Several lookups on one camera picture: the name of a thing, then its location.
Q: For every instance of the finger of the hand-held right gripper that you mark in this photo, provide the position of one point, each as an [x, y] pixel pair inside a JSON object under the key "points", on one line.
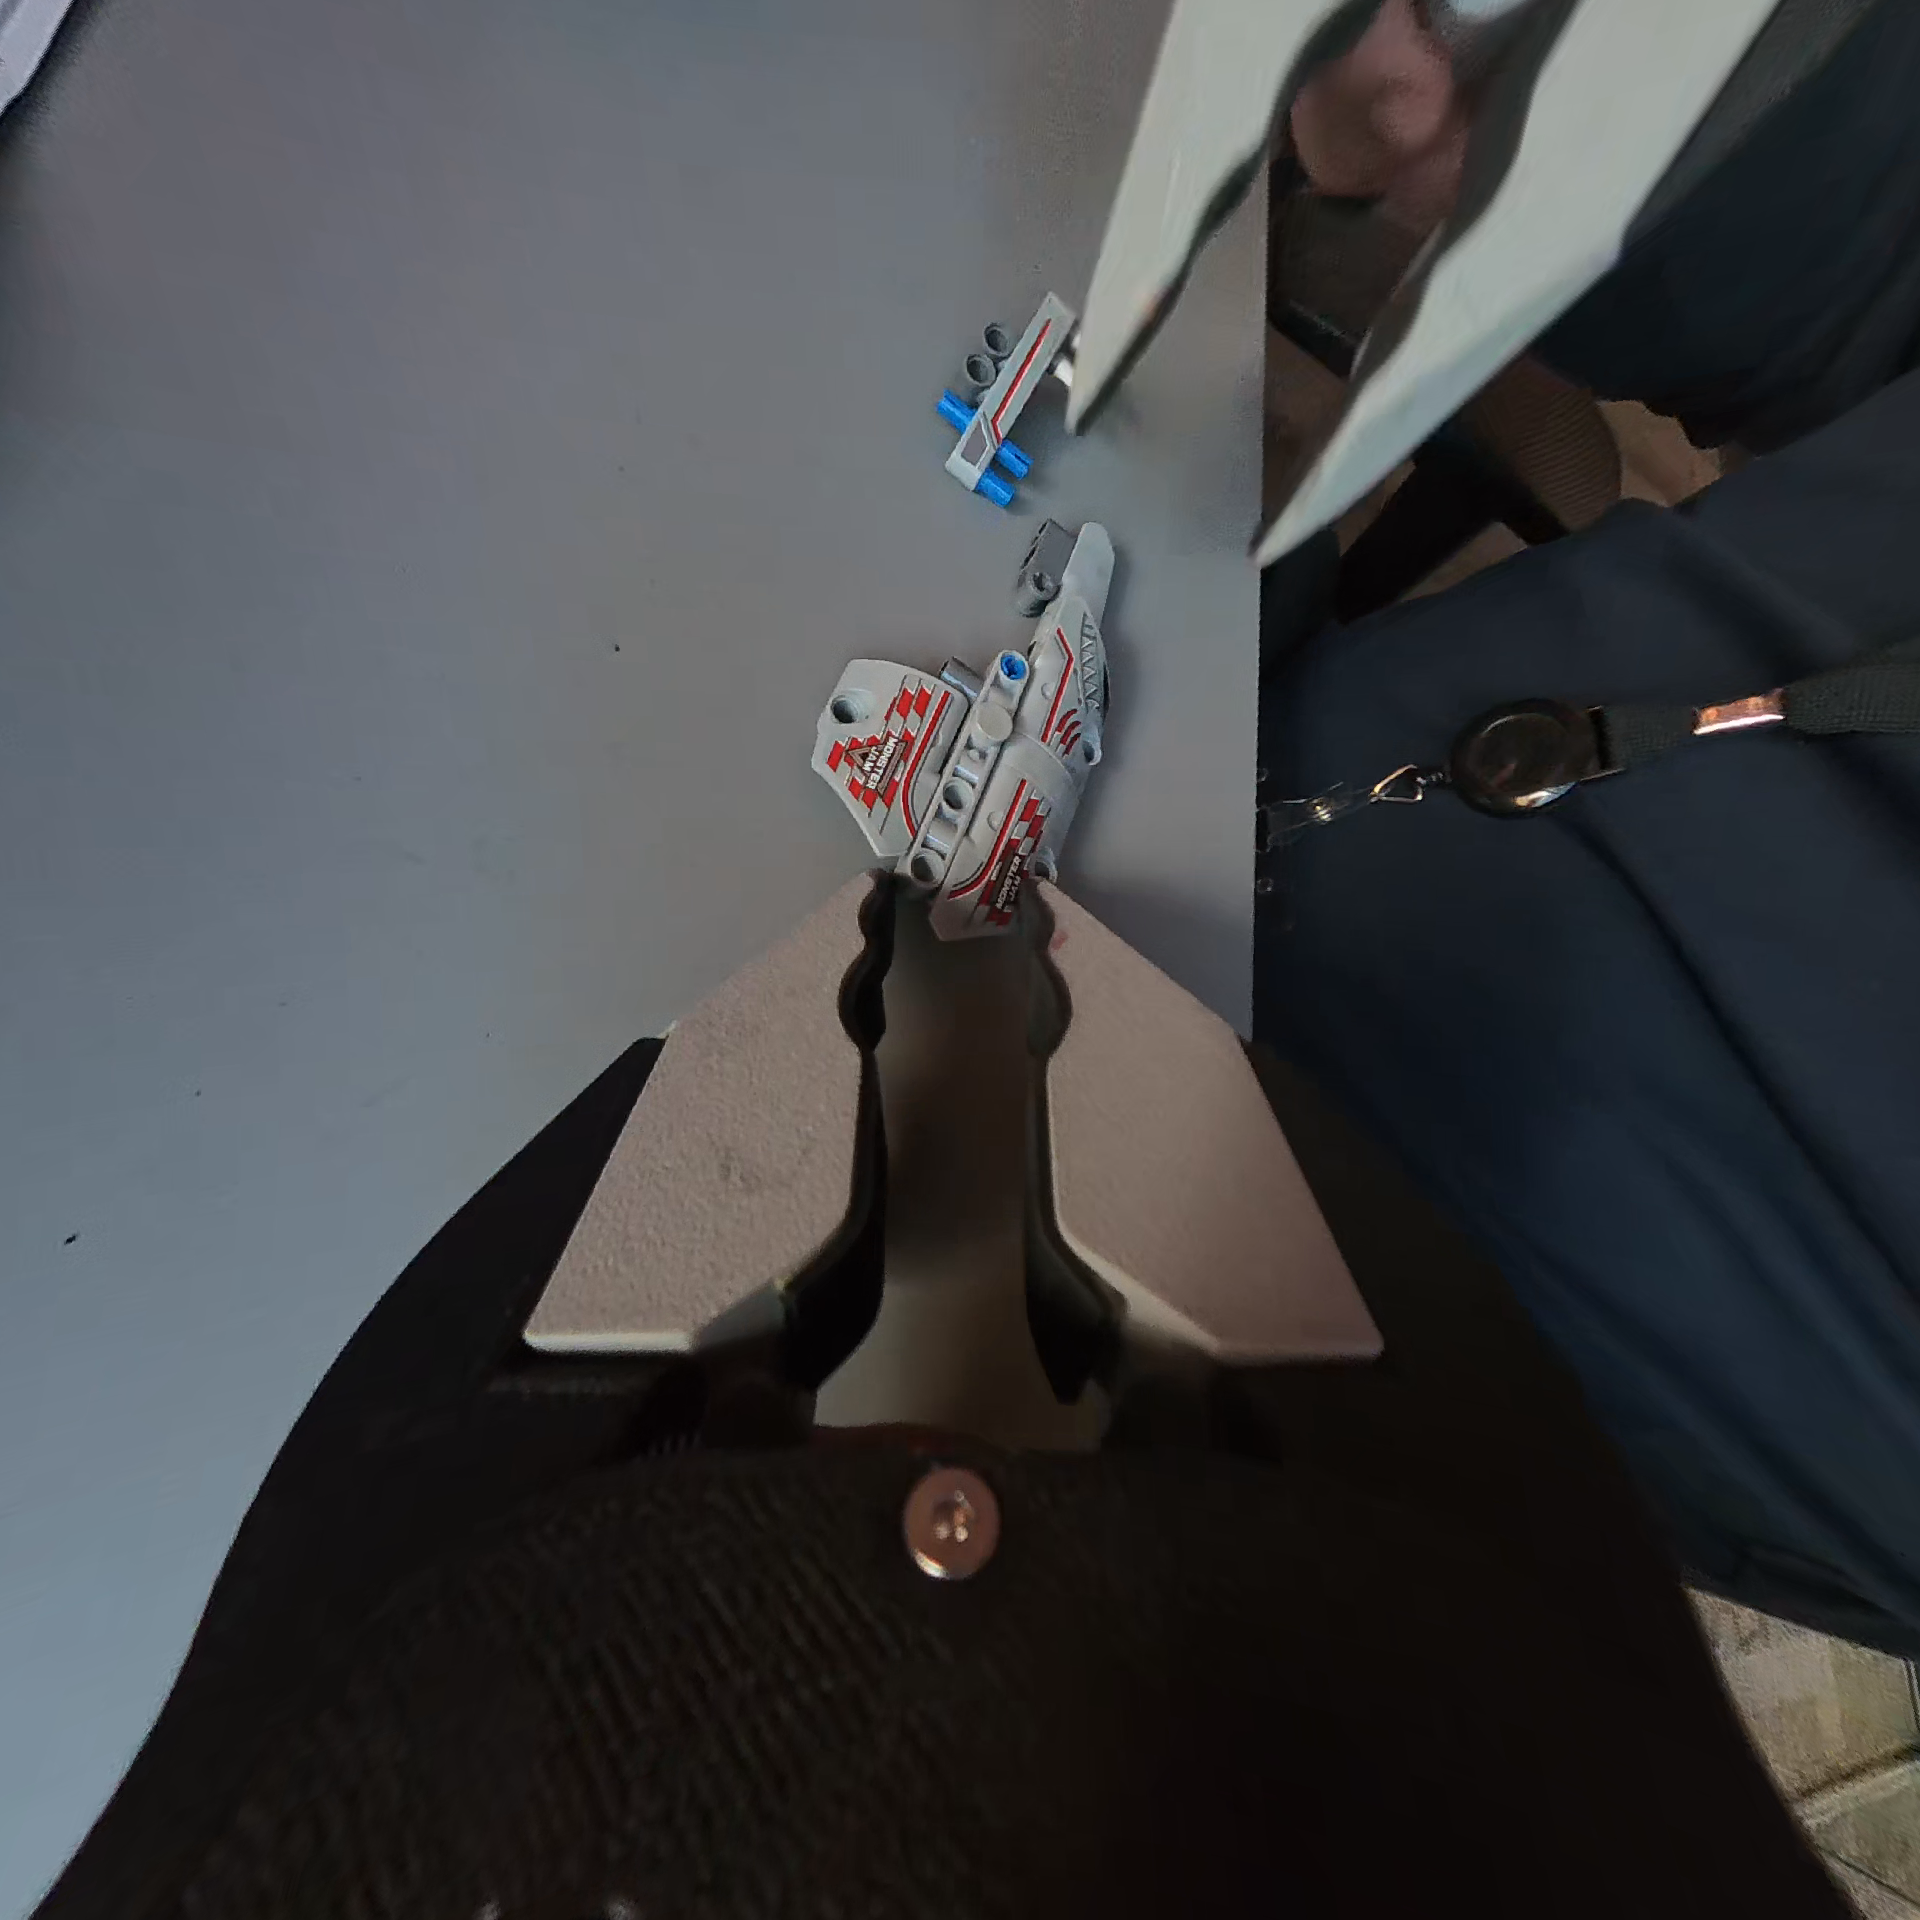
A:
{"points": [[1575, 165], [1185, 165]]}

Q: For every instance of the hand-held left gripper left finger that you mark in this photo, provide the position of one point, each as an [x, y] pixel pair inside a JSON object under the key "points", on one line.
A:
{"points": [[721, 1172]]}

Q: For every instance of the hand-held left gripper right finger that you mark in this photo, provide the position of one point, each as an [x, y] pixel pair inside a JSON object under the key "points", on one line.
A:
{"points": [[1185, 1186]]}

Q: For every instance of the grey lego beam blue pins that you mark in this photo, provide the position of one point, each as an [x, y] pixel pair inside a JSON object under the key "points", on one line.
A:
{"points": [[1008, 389]]}

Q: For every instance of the grey red lego body assembly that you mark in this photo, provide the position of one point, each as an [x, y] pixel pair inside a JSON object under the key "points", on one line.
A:
{"points": [[974, 750]]}

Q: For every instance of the black office chair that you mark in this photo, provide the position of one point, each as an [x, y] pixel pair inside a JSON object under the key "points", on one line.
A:
{"points": [[1517, 435]]}

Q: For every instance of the person in navy clothes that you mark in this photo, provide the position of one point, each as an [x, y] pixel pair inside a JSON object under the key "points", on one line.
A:
{"points": [[1621, 1051]]}

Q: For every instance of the black badge reel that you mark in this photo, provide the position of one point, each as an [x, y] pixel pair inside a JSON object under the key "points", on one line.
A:
{"points": [[1522, 756]]}

